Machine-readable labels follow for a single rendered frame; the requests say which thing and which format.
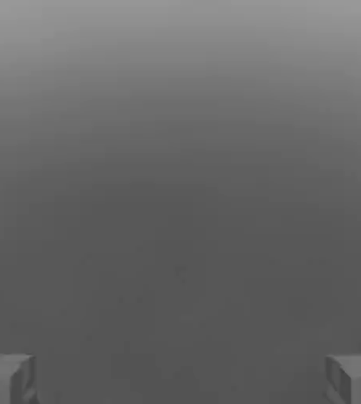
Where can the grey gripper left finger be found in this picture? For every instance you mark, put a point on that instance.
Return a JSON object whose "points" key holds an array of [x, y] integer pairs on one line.
{"points": [[4, 380]]}

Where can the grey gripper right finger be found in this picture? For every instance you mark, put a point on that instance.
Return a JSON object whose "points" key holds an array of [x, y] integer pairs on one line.
{"points": [[357, 380]]}

